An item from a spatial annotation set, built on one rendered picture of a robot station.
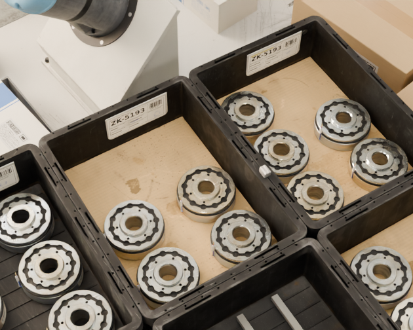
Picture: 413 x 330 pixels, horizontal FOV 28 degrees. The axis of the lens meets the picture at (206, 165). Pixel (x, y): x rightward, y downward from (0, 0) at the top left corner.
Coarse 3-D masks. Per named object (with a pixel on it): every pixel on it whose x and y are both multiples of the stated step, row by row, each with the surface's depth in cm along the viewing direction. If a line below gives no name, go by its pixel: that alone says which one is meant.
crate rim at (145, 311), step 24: (144, 96) 147; (96, 120) 144; (216, 120) 144; (240, 144) 141; (72, 192) 135; (288, 216) 133; (96, 240) 130; (288, 240) 130; (120, 264) 127; (240, 264) 128; (144, 312) 123
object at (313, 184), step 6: (306, 186) 144; (312, 186) 144; (318, 186) 144; (324, 186) 144; (306, 192) 143; (324, 192) 143; (306, 198) 142; (324, 198) 142; (312, 204) 142; (318, 204) 142
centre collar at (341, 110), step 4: (340, 108) 154; (344, 108) 154; (332, 112) 153; (336, 112) 153; (340, 112) 154; (344, 112) 154; (348, 112) 153; (352, 112) 153; (332, 116) 153; (352, 116) 153; (356, 116) 153; (332, 120) 152; (336, 120) 152; (352, 120) 152; (356, 120) 152; (336, 124) 152; (340, 124) 152; (344, 124) 152; (348, 124) 152; (352, 124) 152; (344, 128) 152; (348, 128) 152
